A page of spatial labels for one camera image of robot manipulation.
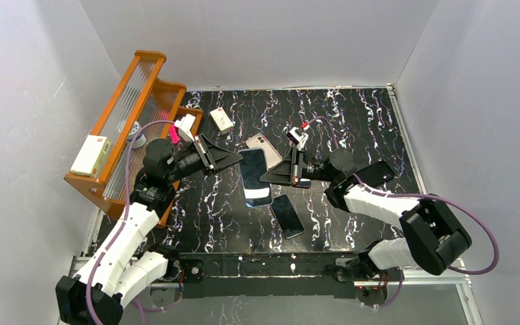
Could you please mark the blue smartphone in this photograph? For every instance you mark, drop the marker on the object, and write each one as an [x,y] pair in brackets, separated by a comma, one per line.
[252,166]

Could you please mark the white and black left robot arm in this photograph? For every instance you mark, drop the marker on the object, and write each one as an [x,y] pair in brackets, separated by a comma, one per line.
[100,291]

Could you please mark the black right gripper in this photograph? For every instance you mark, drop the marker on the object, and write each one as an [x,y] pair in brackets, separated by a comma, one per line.
[296,166]

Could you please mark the white and green box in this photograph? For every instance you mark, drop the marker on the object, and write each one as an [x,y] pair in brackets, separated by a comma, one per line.
[91,156]

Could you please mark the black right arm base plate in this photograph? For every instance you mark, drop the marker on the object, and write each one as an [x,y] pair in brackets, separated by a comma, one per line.
[374,288]

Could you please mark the pink marker pen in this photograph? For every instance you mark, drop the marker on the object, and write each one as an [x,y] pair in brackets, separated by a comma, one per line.
[175,138]

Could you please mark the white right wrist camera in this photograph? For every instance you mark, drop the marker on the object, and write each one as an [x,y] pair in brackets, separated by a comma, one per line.
[298,136]

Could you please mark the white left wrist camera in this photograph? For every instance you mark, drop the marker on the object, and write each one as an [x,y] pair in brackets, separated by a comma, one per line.
[184,127]

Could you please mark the small white carton box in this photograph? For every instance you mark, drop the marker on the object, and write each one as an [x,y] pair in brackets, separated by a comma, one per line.
[222,121]

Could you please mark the dark smartphone with light rim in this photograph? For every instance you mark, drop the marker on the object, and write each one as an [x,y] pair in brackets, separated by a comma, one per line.
[287,217]

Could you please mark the black phone case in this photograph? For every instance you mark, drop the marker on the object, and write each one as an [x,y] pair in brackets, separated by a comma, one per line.
[376,174]

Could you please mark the white and blue tape roll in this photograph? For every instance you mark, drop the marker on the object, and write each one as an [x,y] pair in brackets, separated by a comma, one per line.
[136,137]

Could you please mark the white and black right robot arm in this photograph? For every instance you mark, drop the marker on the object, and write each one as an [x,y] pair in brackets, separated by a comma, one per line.
[433,238]

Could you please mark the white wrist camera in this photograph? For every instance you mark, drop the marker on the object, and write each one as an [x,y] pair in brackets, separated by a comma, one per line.
[184,127]
[298,136]

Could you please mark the orange wooden shelf rack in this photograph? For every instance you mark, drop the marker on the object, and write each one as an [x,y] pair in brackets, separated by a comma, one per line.
[142,108]

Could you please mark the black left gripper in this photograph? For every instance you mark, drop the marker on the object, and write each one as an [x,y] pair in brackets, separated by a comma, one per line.
[206,155]

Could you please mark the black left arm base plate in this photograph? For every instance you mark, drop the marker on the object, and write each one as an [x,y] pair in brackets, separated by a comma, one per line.
[182,277]

